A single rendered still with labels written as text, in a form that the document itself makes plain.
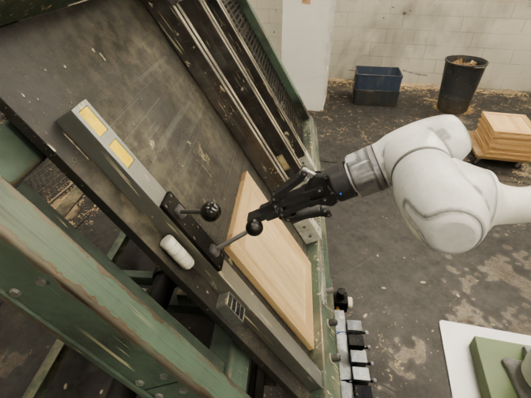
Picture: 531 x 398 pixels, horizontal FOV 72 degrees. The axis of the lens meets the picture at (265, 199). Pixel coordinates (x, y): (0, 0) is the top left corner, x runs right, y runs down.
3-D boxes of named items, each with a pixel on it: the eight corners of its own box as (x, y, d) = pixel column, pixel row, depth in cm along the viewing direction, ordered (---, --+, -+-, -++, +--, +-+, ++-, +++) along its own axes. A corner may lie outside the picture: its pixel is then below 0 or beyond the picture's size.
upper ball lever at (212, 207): (175, 225, 74) (217, 227, 64) (163, 212, 72) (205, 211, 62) (187, 212, 76) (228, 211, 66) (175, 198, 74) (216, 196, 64)
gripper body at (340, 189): (357, 183, 77) (317, 199, 80) (340, 152, 73) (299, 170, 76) (362, 204, 71) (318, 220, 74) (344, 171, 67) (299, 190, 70)
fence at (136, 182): (310, 391, 106) (322, 388, 104) (54, 120, 60) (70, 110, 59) (309, 374, 110) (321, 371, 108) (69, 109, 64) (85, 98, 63)
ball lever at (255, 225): (214, 264, 78) (268, 234, 76) (204, 253, 76) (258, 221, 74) (213, 253, 81) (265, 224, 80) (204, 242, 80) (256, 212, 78)
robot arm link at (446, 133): (366, 131, 72) (376, 164, 61) (448, 95, 67) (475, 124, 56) (385, 174, 77) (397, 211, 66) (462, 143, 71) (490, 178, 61)
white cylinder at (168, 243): (157, 247, 71) (182, 272, 75) (169, 242, 70) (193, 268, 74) (161, 237, 73) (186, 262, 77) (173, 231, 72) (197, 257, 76)
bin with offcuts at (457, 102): (476, 118, 477) (494, 67, 439) (434, 114, 486) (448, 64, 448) (467, 103, 517) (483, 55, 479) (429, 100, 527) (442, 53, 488)
